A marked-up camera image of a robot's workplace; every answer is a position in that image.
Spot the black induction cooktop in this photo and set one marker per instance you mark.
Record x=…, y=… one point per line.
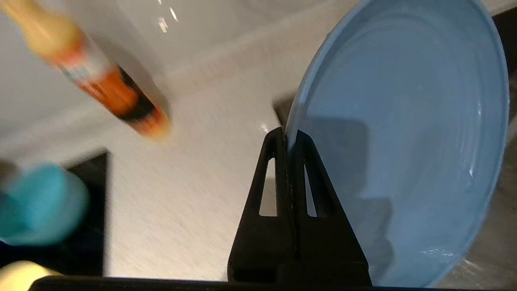
x=95, y=226

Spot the yellow plastic bowl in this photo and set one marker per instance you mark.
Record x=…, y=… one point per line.
x=20, y=273

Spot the teal plastic bowl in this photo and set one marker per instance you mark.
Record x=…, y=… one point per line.
x=36, y=206

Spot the orange-label dish soap bottle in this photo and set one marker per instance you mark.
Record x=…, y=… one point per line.
x=101, y=85

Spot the light blue plate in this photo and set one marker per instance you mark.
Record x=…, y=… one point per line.
x=404, y=121

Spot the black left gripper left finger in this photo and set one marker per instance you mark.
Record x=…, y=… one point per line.
x=262, y=242

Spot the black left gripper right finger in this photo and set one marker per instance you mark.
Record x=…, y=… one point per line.
x=327, y=246

